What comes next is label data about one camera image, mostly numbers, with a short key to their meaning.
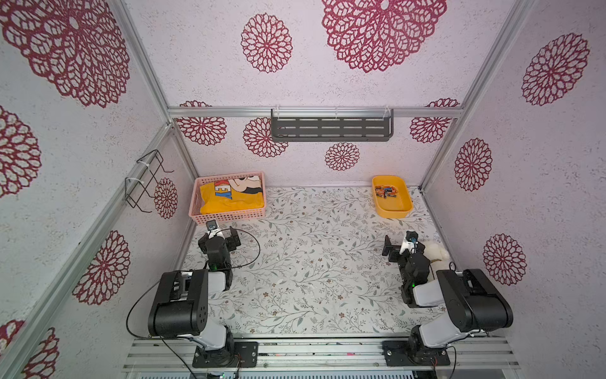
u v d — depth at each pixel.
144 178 0.77
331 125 0.94
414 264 0.70
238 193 1.10
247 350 0.73
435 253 0.85
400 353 0.73
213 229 0.78
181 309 0.45
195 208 1.03
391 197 1.17
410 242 0.76
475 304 0.44
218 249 0.69
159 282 0.49
